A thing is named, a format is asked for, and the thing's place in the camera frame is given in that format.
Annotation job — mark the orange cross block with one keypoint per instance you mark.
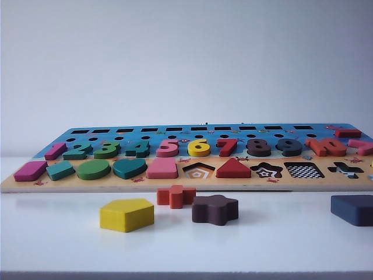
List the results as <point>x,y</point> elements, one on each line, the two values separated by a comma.
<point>175,198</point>

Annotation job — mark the green number three piece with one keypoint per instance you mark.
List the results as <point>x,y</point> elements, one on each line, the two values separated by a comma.
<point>112,151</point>

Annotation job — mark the magenta parallelogram block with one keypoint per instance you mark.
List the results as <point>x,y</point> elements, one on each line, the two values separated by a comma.
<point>29,172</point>

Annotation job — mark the yellow number six piece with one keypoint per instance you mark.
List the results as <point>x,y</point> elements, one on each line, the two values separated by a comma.
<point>193,150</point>

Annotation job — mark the pink symbol piece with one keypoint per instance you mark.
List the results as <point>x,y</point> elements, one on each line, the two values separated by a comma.
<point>365,148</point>

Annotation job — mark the red number seven piece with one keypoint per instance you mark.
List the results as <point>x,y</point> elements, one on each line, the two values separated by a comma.
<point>228,150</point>

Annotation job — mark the colourful wooden puzzle board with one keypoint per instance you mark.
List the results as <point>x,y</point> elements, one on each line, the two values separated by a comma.
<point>87,184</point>

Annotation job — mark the orange number ten piece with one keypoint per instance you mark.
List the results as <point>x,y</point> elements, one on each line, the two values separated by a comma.
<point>326,151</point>

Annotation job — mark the pink trapezoid block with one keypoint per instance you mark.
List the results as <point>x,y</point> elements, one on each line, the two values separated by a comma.
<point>161,170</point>

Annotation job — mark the navy square block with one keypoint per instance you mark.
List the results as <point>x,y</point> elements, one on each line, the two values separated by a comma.
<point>352,211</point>

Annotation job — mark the pink number five piece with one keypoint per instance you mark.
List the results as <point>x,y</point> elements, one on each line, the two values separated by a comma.
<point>166,152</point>

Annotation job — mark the maroon flower block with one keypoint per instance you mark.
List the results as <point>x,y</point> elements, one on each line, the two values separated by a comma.
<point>214,213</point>

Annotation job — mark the red triangle block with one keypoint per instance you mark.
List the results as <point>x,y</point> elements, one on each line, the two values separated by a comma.
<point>233,172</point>

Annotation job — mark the navy number nine piece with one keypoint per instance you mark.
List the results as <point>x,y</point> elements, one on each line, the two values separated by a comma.
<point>294,151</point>

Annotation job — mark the teal rectangle block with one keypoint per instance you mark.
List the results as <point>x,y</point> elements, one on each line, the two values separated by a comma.
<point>59,170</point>

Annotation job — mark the teal number two piece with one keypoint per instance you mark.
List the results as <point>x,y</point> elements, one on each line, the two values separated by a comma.
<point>78,148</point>

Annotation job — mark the maroon number eight piece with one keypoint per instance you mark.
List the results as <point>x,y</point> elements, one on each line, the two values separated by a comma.
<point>266,150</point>

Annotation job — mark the yellow pentagon block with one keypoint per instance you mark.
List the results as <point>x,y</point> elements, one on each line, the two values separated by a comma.
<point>125,216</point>

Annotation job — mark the magenta number one piece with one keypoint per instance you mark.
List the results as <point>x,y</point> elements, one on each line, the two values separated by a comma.
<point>55,151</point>

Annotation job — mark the teal heart block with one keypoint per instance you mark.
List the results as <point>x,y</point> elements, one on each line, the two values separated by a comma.
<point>128,169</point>

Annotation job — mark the teal number four piece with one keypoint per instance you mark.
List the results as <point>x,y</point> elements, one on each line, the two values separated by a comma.
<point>142,148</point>

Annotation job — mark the red minus sign piece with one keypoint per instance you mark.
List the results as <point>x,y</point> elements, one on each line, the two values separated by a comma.
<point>348,133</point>

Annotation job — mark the green circle block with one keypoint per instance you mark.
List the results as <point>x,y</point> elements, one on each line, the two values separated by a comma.
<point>93,170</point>

